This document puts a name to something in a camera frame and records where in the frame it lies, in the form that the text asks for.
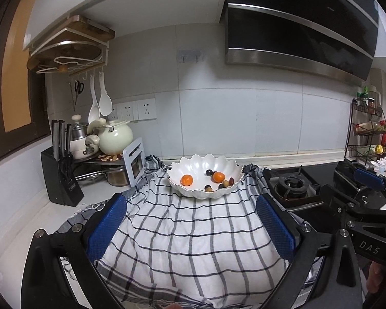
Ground mandarin orange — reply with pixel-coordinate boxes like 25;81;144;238
180;174;194;187
212;171;226;183

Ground checkered kitchen cloth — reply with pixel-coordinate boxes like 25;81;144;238
93;156;289;308

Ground right hand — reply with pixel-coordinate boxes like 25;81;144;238
366;262;386;294

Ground black spice rack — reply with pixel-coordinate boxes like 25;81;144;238
344;86;386;175

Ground gas stove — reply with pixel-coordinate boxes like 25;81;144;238
262;162;337;217

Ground black knife block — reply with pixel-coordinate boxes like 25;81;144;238
41;119;84;207

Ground steel pot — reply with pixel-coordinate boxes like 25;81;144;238
104;167;129;187

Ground small white steamer pot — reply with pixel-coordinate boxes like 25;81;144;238
69;114;100;160

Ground white pot rack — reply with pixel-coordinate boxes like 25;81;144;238
122;138;146;187

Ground cream ceramic pot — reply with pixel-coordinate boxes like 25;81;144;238
97;119;134;156

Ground white scalloped bowl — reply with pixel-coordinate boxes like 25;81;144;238
166;154;245;200

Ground range hood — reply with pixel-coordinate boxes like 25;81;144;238
224;0;379;84

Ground hanging scissors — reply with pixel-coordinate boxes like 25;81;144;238
74;80;85;104

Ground wall socket panel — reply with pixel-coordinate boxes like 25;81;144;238
109;98;157;121

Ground wall mounted lid rack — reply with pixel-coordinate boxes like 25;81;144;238
27;15;116;76

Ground white wall cabinet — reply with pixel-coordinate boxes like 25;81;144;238
23;0;225;49

